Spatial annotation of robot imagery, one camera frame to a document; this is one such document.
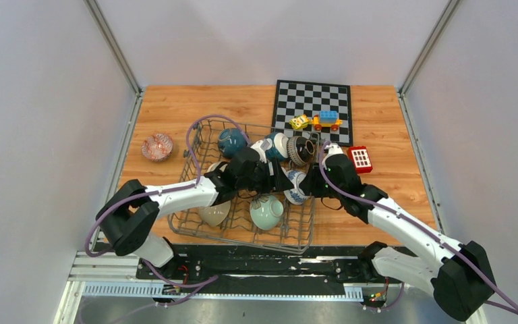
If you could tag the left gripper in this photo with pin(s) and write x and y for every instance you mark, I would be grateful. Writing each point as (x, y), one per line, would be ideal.
(278, 180)

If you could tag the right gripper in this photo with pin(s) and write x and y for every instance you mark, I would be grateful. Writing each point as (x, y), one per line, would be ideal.
(309, 184)

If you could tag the white blue floral bowl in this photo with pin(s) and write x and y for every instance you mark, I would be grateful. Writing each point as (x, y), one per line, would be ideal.
(295, 195)

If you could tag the blue zigzag red bowl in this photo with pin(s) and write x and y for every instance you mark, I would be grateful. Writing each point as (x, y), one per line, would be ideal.
(157, 147)

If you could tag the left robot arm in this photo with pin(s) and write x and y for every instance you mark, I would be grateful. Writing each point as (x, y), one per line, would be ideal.
(128, 217)

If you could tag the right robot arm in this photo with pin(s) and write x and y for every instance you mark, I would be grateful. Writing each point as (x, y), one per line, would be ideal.
(458, 276)

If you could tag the mint green flower bowl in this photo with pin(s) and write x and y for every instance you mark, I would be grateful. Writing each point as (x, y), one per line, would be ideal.
(266, 211)

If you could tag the teal white bowl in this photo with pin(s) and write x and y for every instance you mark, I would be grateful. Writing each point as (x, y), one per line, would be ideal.
(278, 149)

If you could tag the dark patterned bowl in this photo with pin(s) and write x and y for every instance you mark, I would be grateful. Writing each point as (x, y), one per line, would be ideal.
(300, 150)

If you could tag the red toy brick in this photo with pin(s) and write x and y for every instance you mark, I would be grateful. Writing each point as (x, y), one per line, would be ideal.
(360, 158)

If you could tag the yellow toy block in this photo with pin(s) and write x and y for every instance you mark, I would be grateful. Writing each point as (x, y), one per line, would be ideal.
(300, 122)

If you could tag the blue orange toy car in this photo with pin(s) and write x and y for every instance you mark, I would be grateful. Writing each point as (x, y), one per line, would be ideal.
(326, 119)

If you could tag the dark blue bowl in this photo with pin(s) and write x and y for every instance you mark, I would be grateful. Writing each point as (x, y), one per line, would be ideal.
(230, 141)

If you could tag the beige bowl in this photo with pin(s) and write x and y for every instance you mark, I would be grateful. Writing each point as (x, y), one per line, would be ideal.
(215, 215)
(218, 166)

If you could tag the black white chessboard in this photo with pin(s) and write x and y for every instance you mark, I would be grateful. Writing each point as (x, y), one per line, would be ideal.
(296, 98)

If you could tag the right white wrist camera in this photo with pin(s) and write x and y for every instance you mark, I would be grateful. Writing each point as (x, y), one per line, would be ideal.
(331, 148)

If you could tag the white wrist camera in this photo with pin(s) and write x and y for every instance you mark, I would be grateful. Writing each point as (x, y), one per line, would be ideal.
(331, 148)
(263, 148)

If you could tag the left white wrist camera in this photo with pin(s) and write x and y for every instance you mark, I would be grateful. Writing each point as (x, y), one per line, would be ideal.
(263, 148)

